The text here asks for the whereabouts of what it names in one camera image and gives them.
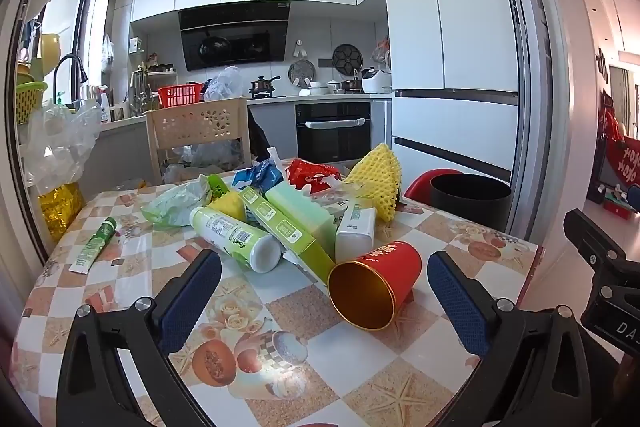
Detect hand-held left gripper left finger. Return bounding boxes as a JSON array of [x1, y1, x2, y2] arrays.
[[56, 248, 223, 427]]

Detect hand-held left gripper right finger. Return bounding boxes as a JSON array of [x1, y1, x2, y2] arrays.
[[426, 250, 615, 427]]

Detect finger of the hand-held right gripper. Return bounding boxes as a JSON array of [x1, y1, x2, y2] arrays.
[[563, 208, 628, 275]]

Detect white green plastic bottle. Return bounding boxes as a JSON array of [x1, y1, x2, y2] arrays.
[[189, 206, 283, 274]]

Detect red paper cup gold inside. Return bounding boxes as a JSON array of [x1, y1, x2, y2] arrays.
[[327, 240, 423, 331]]

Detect black trash bin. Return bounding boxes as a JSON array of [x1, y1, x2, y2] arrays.
[[429, 173, 512, 248]]

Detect light green plastic bag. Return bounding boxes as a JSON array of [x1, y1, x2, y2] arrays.
[[141, 177, 211, 228]]

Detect yellow sponge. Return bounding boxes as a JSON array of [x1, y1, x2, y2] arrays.
[[209, 191, 247, 223]]

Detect green toothpaste tube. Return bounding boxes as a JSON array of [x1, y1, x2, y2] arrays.
[[69, 217, 118, 275]]

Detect long green carton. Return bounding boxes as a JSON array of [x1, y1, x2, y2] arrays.
[[237, 186, 336, 280]]

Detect white blue mask box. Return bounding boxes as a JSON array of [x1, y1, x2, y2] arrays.
[[334, 203, 377, 264]]

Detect blue white plastic bag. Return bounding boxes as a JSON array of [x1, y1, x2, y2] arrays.
[[234, 159, 286, 194]]

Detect pale green sponge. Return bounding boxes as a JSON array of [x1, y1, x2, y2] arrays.
[[265, 183, 337, 253]]

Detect yellow foam fruit net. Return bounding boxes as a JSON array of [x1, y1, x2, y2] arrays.
[[345, 143, 403, 223]]

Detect red snack bag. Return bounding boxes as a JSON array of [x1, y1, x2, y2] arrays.
[[286, 158, 343, 195]]

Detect red banner decoration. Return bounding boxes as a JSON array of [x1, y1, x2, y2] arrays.
[[597, 89, 640, 188]]

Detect red plastic stool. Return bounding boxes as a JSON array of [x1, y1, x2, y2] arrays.
[[404, 169, 463, 202]]

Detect gold foil bag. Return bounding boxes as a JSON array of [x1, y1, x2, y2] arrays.
[[39, 182, 83, 240]]

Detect beige plastic chair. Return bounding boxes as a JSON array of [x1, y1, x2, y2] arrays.
[[145, 97, 252, 185]]

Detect black garment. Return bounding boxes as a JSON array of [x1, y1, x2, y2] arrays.
[[248, 107, 271, 160]]

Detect crumpled clear plastic bags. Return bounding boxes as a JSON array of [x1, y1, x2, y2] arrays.
[[20, 102, 101, 188]]

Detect red plastic basket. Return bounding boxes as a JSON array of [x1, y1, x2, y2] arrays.
[[157, 84, 203, 108]]

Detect black built-in oven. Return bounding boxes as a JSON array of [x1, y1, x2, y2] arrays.
[[295, 102, 372, 162]]

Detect white spray bottle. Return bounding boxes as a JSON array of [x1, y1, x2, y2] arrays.
[[97, 87, 112, 124]]

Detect clear plastic bag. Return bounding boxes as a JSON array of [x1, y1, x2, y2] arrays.
[[202, 67, 244, 102]]

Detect dark cooking pot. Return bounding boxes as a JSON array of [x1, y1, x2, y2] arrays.
[[250, 76, 281, 98]]

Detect white refrigerator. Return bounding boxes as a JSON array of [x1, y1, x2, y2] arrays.
[[382, 0, 521, 188]]

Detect white rice cooker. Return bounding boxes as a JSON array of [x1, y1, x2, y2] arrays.
[[361, 68, 392, 95]]

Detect green plastic colander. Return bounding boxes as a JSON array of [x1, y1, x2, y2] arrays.
[[15, 82, 48, 125]]

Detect grey round steamer plate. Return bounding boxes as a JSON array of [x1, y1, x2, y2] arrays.
[[288, 59, 317, 88]]

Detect black kitchen faucet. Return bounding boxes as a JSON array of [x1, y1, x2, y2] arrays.
[[52, 53, 88, 108]]

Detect black round steamer plate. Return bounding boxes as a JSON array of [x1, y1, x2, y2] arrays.
[[332, 43, 362, 72]]

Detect black range hood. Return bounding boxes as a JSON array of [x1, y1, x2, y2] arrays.
[[178, 2, 292, 72]]

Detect yellow plastic bowl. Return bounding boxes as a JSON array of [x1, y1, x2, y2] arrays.
[[40, 33, 61, 75]]

